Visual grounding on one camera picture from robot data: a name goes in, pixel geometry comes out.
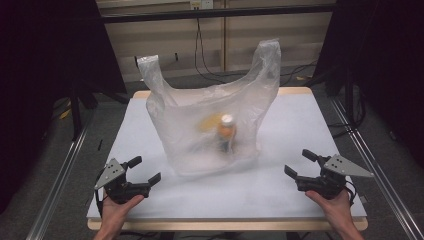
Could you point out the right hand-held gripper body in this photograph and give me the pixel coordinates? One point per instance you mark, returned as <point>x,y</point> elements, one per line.
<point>328,185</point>

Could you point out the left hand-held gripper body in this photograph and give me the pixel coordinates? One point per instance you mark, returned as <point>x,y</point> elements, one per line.
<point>115,186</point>

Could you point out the translucent white plastic bag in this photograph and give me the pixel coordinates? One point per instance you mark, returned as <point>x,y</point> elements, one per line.
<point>190,133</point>

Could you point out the person's right hand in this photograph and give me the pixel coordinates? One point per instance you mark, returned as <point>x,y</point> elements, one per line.
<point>336,211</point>

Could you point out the person's left hand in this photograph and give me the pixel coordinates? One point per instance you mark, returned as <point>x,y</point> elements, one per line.
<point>115,215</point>

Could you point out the black metal stand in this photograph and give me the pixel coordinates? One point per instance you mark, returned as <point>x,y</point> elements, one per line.
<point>349,100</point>
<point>76,113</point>

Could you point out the orange bottle with white cap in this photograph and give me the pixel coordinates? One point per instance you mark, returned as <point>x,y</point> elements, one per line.
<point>227,131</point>

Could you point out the yellow item inside bag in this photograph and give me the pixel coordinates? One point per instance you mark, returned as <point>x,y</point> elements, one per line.
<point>209,122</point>

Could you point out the yellow floor tape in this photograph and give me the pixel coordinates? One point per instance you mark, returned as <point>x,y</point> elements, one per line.
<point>65,114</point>

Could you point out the black curtain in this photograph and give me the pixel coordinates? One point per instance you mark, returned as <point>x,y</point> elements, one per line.
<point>40,66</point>
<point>390,66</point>

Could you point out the black horizontal bar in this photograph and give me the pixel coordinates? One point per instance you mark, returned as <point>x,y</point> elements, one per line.
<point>216,13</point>

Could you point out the metal floor rail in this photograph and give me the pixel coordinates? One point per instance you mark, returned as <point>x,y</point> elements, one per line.
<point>383,173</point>
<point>56,186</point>

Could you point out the wall power outlet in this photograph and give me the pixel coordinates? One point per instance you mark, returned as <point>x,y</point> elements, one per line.
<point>201,4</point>

